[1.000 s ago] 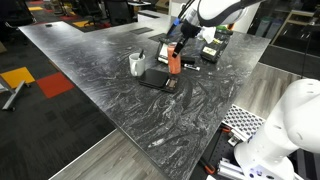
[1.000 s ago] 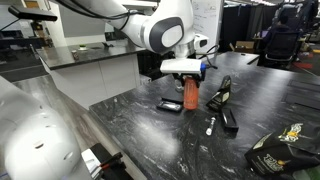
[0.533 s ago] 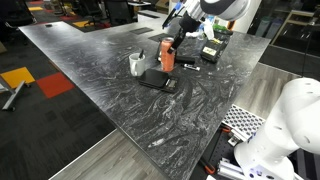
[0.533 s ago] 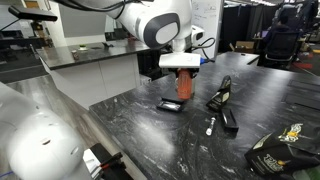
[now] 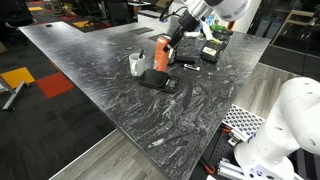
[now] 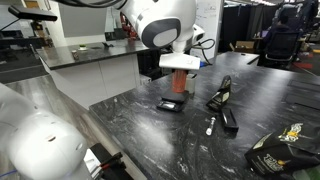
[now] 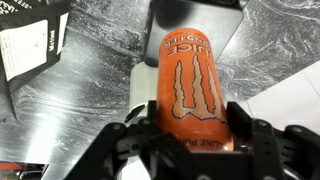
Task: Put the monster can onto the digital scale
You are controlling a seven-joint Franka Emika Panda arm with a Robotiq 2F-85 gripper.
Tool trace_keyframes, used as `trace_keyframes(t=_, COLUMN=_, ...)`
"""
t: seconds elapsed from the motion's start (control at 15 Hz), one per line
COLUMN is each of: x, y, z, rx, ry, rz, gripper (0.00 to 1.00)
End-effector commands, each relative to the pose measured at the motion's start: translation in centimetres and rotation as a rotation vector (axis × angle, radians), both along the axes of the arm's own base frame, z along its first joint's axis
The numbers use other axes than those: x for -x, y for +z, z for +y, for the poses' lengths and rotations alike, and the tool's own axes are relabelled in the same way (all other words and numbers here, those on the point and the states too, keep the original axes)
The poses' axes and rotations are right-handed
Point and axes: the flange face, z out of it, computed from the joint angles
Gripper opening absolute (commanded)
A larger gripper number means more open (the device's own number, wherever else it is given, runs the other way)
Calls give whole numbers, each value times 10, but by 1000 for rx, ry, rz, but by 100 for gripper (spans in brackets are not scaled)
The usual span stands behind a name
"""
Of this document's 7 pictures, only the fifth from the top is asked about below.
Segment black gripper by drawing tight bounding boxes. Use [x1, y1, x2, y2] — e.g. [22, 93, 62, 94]
[162, 11, 201, 53]

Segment orange monster can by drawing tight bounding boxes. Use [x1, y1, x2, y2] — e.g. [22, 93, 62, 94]
[152, 34, 173, 73]

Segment black digital scale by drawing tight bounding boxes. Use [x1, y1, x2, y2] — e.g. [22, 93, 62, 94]
[137, 68, 181, 94]

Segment black glasses case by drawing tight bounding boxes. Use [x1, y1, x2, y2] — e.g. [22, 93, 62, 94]
[174, 54, 196, 66]

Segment white marker pen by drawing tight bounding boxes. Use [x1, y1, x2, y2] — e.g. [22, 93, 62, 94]
[182, 63, 201, 72]

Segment white ceramic mug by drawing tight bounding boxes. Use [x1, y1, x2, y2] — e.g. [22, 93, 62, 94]
[128, 52, 147, 78]

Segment black bag with yellow print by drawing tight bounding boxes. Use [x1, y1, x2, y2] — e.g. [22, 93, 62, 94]
[200, 30, 233, 64]

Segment green packet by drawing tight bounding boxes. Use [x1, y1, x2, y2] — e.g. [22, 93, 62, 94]
[209, 23, 233, 34]

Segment perforated metal plate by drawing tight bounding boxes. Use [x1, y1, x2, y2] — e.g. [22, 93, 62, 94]
[221, 103, 268, 141]

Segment wooden framed glass cabinet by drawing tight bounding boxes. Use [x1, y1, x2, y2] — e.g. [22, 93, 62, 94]
[269, 9, 320, 58]

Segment aluminium extrusion bar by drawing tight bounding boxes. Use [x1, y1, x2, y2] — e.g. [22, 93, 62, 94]
[217, 159, 248, 180]

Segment black table cable cover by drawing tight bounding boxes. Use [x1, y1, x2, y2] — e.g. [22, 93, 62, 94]
[129, 27, 155, 36]
[148, 32, 168, 44]

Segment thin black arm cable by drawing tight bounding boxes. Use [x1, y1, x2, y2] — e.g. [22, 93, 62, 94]
[159, 0, 188, 23]

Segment orange handled clamp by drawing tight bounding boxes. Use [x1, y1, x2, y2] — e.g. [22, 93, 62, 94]
[199, 158, 218, 176]

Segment grey metal frame leg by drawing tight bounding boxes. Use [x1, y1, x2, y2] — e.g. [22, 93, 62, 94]
[0, 75, 31, 112]

